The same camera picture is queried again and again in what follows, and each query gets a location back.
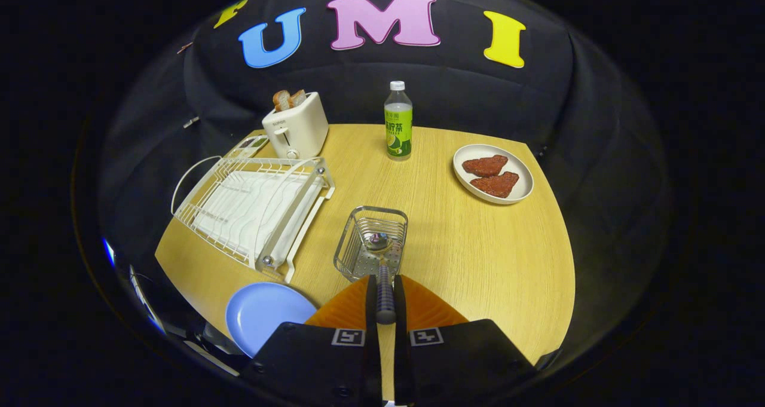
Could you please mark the metal spoon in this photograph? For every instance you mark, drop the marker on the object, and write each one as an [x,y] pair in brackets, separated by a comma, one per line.
[385,299]

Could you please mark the pink cloth clip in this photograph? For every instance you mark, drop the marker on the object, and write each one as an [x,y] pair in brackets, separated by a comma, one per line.
[184,47]

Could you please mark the red meat slice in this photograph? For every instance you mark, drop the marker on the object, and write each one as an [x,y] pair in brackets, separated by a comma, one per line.
[496,184]
[485,165]

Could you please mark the cream plate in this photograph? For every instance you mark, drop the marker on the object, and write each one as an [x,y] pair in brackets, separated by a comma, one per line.
[525,177]

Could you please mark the white toaster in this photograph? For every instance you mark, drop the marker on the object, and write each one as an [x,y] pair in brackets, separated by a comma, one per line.
[302,129]

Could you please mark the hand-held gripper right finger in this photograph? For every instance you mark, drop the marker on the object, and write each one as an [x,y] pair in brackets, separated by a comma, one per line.
[399,335]

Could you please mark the blue plate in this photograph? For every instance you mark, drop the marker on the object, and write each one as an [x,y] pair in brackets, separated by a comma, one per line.
[263,317]

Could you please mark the black backdrop cloth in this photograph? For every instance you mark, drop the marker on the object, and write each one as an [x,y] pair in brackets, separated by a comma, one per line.
[454,96]

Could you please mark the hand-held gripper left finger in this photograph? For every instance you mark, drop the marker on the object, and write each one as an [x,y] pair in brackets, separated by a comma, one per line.
[371,335]

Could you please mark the compartment seasoning tray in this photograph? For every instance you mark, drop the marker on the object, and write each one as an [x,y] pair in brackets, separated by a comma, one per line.
[251,144]

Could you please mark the white cloth clip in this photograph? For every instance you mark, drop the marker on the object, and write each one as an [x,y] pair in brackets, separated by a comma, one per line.
[191,122]

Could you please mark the toast bread slice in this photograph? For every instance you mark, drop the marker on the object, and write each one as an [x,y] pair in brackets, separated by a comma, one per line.
[281,100]
[297,98]

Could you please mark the green label drink bottle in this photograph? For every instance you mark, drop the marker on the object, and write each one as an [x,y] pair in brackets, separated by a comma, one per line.
[398,132]

